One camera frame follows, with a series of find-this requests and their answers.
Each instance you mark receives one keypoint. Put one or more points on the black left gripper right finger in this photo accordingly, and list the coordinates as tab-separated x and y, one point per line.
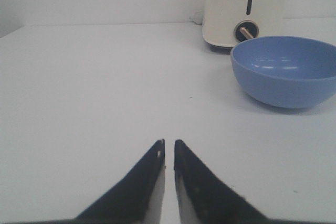
203	196

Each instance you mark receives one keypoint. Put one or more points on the blue bowl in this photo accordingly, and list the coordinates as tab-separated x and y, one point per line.
285	71

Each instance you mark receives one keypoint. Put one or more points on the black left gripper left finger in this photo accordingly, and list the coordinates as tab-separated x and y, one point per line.
137	196

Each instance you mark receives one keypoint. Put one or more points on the cream white toaster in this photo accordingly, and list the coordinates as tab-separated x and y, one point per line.
222	20

